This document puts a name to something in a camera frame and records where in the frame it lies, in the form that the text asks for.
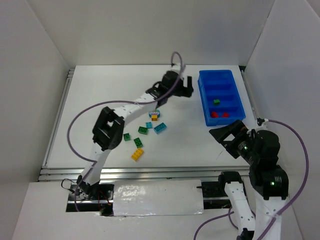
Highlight small green lego brick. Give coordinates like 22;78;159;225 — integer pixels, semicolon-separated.
213;99;221;106

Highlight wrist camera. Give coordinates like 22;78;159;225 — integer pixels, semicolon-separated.
170;63;186;75
256;117;269;127

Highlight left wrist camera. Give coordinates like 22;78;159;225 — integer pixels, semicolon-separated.
170;63;186;75

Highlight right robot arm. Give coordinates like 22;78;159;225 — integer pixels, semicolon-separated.
209;120;289;240

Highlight aluminium front rail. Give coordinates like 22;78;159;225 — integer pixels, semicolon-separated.
37;166;249;182

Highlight green lego brick left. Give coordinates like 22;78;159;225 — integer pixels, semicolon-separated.
123;133;131;142

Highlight orange small lego brick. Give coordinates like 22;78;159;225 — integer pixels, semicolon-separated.
151;115;158;121

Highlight red arch lego brick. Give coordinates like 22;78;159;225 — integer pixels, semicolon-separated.
210;111;219;119

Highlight yellow lego brick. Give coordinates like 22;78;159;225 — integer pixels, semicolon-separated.
131;147;144;162

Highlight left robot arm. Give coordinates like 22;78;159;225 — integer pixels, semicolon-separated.
76;70;194;199

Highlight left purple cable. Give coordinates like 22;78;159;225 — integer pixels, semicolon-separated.
67;51;187;212

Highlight teal printed round lego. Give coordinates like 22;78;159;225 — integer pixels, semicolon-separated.
148;109;161;118

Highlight small light blue lego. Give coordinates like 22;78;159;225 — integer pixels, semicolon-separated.
145;121;153;129

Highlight green lego brick lower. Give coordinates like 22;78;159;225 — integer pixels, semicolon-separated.
133;137;144;148

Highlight teal rectangular lego brick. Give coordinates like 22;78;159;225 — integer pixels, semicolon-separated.
153;122;167;135

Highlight red rectangular lego brick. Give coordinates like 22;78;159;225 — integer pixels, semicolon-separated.
221;112;230;118

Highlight green lego brick upper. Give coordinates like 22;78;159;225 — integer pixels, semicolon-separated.
138;126;149;135

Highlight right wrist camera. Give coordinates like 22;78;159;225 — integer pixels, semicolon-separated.
256;117;269;127

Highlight white foil tape panel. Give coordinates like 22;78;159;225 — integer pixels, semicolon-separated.
112;179;204;217

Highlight blue divided plastic bin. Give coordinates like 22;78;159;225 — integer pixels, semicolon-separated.
197;69;246;127

